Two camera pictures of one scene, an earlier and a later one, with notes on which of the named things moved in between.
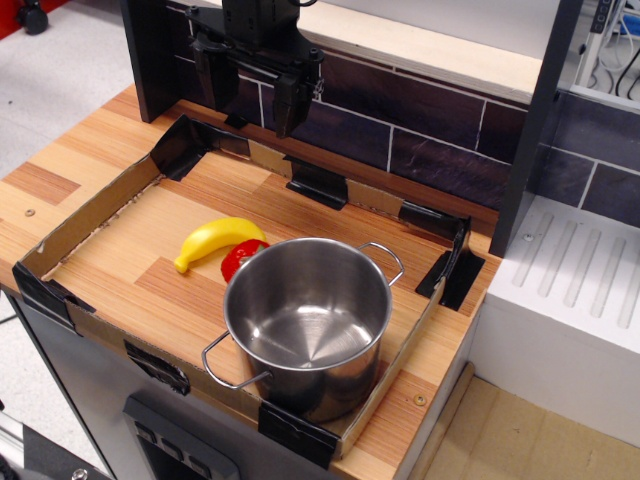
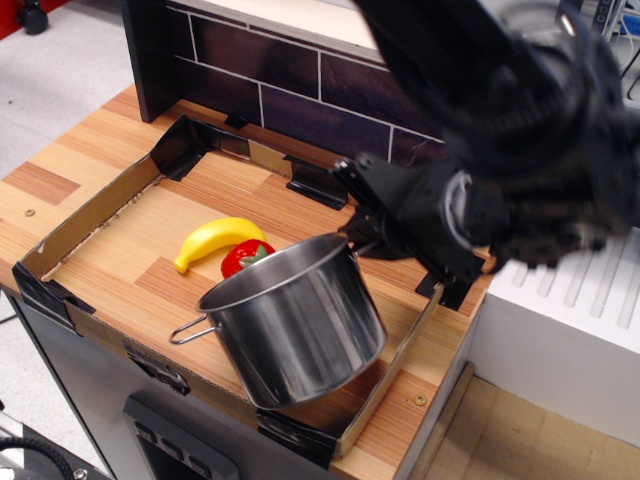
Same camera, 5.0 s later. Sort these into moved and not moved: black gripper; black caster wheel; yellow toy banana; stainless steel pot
Moved: black gripper; stainless steel pot
Not moved: black caster wheel; yellow toy banana
